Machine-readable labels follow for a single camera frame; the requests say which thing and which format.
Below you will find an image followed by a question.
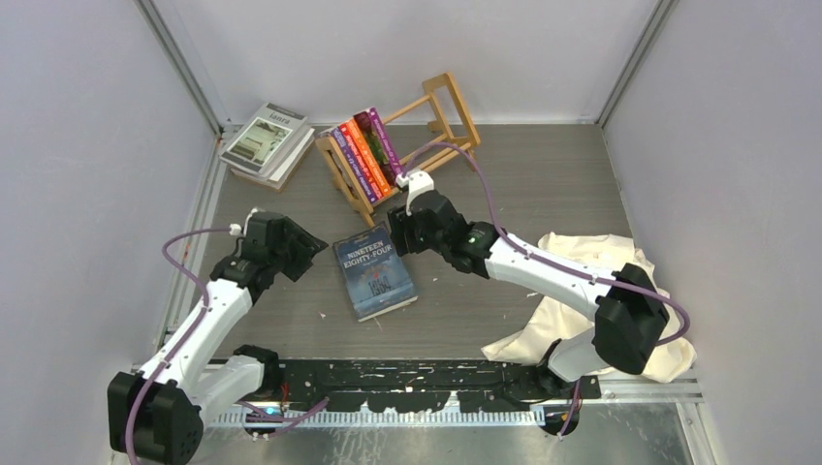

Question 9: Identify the orange 78-Storey Treehouse book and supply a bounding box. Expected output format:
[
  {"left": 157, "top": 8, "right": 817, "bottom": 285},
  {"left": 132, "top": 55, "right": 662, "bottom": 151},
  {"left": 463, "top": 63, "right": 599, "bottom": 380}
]
[{"left": 343, "top": 118, "right": 392, "bottom": 200}]

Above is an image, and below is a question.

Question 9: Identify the red Treehouse book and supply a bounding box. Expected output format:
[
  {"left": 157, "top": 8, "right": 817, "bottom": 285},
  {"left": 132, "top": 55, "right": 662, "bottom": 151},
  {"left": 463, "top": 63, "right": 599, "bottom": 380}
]
[{"left": 334, "top": 123, "right": 382, "bottom": 204}]

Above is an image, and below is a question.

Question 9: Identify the blue Nineteen Eighty-Four book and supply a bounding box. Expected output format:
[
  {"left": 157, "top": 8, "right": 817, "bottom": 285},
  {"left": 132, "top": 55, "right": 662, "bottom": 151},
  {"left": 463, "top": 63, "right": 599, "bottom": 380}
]
[{"left": 332, "top": 222, "right": 418, "bottom": 322}]

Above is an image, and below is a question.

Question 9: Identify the purple 52-Storey Treehouse book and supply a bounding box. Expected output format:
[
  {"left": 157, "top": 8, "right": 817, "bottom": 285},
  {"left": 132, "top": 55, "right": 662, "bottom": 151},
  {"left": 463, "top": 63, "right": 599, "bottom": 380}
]
[{"left": 320, "top": 126, "right": 365, "bottom": 195}]

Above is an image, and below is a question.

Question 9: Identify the magenta paperback book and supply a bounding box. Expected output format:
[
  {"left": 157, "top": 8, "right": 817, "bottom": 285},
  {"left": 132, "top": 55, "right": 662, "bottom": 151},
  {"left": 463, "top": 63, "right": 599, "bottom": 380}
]
[{"left": 353, "top": 108, "right": 403, "bottom": 187}]

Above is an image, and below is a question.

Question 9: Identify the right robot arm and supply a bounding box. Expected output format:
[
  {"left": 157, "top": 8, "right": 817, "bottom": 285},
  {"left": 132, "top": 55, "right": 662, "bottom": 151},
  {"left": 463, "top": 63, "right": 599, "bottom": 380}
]
[{"left": 387, "top": 190, "right": 670, "bottom": 398}]

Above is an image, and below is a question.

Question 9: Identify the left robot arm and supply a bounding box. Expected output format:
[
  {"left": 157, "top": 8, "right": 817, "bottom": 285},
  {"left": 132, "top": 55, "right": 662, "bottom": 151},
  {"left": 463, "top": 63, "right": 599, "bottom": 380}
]
[{"left": 107, "top": 208, "right": 329, "bottom": 464}]

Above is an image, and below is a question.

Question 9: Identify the stack of grey magazines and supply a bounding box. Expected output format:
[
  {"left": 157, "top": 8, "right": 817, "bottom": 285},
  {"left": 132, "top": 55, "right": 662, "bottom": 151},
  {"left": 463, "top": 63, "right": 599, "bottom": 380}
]
[{"left": 218, "top": 103, "right": 315, "bottom": 192}]

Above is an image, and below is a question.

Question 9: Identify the wooden book rack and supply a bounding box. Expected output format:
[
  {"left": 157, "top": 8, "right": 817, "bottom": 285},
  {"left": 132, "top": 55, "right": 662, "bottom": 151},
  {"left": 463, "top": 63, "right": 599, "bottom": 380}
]
[{"left": 315, "top": 73, "right": 480, "bottom": 228}]

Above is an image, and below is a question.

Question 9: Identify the cream cloth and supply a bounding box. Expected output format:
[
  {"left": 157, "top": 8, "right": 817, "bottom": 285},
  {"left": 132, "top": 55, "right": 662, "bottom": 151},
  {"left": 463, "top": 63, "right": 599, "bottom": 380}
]
[{"left": 482, "top": 232, "right": 697, "bottom": 384}]

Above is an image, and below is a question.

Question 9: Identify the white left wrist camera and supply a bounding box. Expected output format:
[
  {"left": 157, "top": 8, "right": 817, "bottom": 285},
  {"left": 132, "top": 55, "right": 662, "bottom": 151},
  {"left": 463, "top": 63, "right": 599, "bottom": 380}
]
[{"left": 229, "top": 207, "right": 267, "bottom": 237}]

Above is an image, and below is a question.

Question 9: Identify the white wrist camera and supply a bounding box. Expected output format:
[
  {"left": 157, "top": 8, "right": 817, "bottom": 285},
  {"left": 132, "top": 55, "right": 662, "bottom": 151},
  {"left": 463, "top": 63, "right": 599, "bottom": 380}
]
[
  {"left": 229, "top": 207, "right": 267, "bottom": 237},
  {"left": 395, "top": 169, "right": 435, "bottom": 216}
]

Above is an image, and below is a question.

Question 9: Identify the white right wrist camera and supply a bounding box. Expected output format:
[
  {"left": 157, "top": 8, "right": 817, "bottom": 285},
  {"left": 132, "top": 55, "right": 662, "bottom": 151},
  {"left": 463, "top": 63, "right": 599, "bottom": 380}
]
[{"left": 395, "top": 169, "right": 435, "bottom": 216}]

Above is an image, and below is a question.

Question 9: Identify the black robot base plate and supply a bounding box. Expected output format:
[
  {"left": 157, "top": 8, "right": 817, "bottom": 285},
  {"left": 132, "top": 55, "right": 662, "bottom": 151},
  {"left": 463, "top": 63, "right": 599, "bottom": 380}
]
[{"left": 243, "top": 358, "right": 601, "bottom": 414}]

